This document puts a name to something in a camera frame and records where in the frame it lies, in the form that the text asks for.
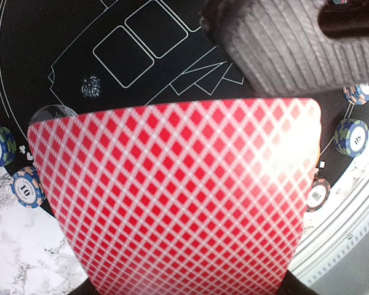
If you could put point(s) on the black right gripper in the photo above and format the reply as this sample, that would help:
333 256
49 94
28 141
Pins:
292 48

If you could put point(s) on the blue orange chip stack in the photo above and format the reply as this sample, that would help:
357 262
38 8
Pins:
357 94

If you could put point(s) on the red chip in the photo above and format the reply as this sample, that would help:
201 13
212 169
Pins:
318 195

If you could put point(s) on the red playing card deck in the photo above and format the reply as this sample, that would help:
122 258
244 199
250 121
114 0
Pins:
200 197

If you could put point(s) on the black white poker chip stack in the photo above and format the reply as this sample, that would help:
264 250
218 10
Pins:
27 187

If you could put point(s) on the green poker chip stack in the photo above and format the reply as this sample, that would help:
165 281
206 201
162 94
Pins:
8 147

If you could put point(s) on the round black poker mat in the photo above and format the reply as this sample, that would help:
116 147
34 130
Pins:
96 55

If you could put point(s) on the silver dealer button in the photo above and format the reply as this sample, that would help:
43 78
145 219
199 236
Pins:
53 111

